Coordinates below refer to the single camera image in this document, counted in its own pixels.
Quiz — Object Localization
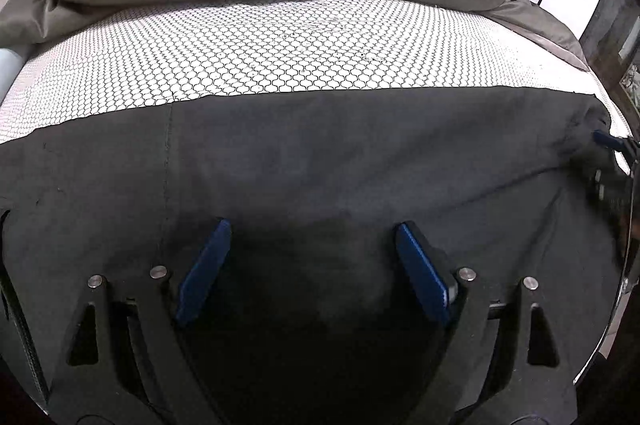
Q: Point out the black pants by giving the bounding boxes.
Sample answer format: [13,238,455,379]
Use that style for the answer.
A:
[0,85,633,425]

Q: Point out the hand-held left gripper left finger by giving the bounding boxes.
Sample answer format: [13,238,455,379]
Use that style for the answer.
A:
[47,217,233,425]

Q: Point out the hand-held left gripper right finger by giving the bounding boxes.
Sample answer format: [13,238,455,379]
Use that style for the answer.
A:
[394,220,577,425]

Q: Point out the honeycomb patterned mattress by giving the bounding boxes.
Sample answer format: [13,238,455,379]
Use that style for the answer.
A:
[0,0,631,145]

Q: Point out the glass door wardrobe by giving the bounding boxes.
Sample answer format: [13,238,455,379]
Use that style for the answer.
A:
[577,0,640,141]

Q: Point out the light blue pillow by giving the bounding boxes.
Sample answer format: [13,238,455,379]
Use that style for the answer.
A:
[0,46,25,93]

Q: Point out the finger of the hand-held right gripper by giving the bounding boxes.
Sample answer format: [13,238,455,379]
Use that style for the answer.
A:
[591,130,640,159]

